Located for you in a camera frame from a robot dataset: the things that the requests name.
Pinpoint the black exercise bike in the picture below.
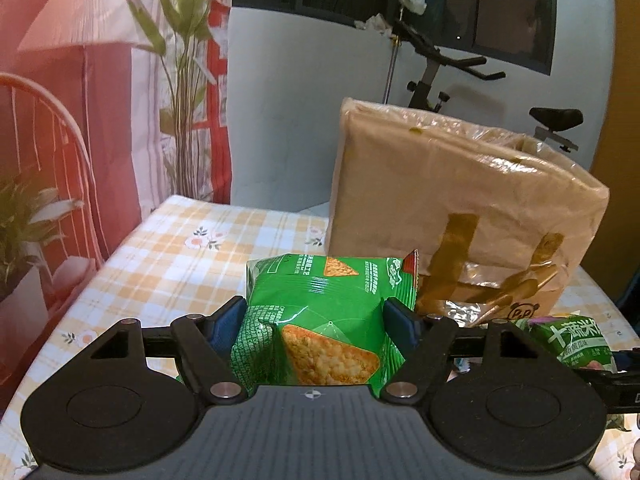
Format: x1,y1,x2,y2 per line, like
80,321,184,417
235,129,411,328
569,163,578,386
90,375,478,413
385,20,585,153

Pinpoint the green triangle-chip snack packet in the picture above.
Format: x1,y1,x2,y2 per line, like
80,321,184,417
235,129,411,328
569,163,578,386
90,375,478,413
229,254,418,400

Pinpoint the yellow checkered floral tablecloth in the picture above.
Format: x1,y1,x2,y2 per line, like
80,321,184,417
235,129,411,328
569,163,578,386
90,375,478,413
0,194,640,480

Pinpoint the green snack packet purple top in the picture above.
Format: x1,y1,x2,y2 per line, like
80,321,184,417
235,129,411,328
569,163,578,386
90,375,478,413
520,312,618,373

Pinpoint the thin metal pole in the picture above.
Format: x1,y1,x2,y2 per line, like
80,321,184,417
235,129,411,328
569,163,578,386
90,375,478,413
384,35,401,106

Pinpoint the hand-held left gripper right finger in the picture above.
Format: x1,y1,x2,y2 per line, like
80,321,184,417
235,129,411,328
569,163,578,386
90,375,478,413
381,297,547,403

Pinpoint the pink printed backdrop cloth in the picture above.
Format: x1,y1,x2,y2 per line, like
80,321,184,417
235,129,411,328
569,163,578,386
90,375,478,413
0,0,236,311

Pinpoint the wooden door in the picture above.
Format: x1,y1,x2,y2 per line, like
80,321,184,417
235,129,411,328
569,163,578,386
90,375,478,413
589,0,640,281

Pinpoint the brown plastic shopping bag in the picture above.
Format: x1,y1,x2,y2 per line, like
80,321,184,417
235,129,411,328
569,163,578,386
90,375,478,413
325,96,612,328

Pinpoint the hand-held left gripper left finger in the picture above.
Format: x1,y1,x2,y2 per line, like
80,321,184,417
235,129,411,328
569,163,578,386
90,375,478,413
90,296,249,405

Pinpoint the silver foil packet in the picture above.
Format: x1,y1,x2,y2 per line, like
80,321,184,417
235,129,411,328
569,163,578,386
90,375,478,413
429,297,507,329

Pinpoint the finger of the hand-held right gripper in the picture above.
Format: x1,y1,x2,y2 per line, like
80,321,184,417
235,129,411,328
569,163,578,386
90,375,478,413
576,350,640,413

